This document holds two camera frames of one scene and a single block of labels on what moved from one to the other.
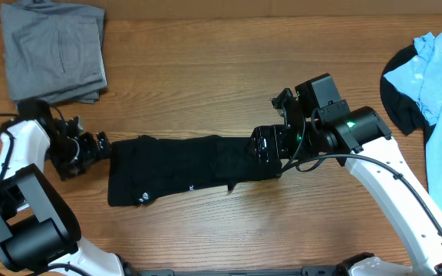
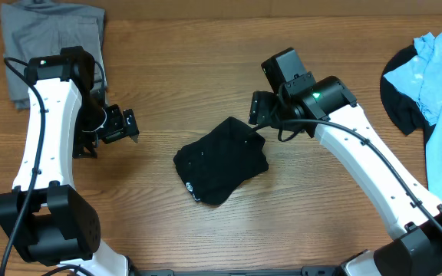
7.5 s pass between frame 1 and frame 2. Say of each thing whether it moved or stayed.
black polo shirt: moved
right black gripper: moved
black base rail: stayed
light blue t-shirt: stayed
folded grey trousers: stayed
